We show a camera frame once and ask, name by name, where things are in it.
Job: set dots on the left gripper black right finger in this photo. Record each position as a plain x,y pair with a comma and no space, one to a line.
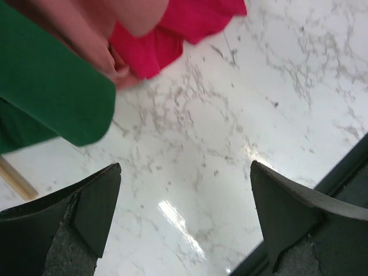
305,231

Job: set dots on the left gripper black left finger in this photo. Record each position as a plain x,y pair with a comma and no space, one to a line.
63,233

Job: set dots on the magenta t shirt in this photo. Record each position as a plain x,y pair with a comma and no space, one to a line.
184,21

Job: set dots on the green t shirt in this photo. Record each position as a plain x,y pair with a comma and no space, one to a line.
46,90

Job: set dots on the wooden clothes rack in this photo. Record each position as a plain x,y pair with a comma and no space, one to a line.
17,182

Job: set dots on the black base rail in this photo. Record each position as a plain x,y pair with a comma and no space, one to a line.
346,182

